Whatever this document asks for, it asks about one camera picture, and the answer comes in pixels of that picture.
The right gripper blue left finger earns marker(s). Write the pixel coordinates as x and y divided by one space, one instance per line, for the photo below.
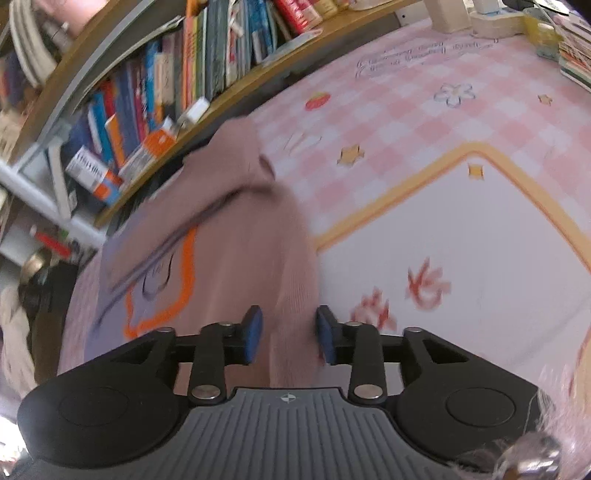
218 346

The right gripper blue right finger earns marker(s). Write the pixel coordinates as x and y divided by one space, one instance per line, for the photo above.
358 345

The purple and pink knit sweater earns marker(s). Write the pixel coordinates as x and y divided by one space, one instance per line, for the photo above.
222 236

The brown and beige clothes pile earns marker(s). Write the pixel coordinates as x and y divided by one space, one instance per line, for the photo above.
32 326

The pink checkered cartoon table mat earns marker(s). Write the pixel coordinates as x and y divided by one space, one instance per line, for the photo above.
445 181

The gold metal bowl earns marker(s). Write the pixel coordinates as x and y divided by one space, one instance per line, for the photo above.
38 260

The white orange medicine box flat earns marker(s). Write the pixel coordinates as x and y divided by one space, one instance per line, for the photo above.
153 147

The white orange medicine box upright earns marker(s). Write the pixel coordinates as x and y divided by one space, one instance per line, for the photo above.
94 176

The small white charger block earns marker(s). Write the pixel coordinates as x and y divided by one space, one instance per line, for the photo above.
193 113

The wooden white bookshelf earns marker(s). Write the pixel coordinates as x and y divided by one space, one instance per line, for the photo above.
133 65

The red thick dictionary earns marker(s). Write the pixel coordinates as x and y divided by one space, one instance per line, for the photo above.
300 15

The white power strip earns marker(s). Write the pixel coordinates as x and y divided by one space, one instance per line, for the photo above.
502 24

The small yellow glass jar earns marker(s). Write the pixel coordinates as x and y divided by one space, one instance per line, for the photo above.
541 33

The stack of books at right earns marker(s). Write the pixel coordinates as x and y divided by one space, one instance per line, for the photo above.
574 48

